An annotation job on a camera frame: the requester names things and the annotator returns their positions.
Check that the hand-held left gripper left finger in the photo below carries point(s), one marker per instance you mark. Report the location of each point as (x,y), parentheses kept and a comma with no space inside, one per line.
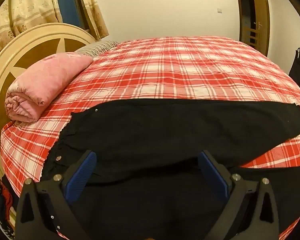
(82,175)

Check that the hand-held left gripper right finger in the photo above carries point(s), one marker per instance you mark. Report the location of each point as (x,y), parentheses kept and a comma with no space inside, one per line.
(212,175)

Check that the black pants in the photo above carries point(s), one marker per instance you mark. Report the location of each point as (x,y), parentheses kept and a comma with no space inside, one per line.
(165,130)

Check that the pile of dark clothes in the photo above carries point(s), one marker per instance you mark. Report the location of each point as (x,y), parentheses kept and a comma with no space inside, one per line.
(1,200)

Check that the pink folded quilt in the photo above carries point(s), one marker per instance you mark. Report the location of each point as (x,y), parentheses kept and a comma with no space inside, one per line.
(47,80)

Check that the red plaid bed sheet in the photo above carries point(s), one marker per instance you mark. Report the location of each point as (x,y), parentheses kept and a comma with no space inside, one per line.
(177,67)

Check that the striped pillow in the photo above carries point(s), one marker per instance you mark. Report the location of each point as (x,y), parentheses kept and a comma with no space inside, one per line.
(97,47)

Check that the cream round wooden headboard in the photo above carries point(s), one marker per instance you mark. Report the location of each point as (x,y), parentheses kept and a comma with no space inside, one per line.
(32,40)

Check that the narrow beige floral curtain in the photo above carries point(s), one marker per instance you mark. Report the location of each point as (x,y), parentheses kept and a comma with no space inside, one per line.
(93,10)

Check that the brown wooden door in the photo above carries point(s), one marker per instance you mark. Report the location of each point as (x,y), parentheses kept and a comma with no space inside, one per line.
(258,12)

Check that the window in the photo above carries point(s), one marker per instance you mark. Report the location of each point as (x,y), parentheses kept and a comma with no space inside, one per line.
(68,2)

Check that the wide beige floral curtain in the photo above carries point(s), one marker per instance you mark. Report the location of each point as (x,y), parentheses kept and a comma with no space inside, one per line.
(27,2)

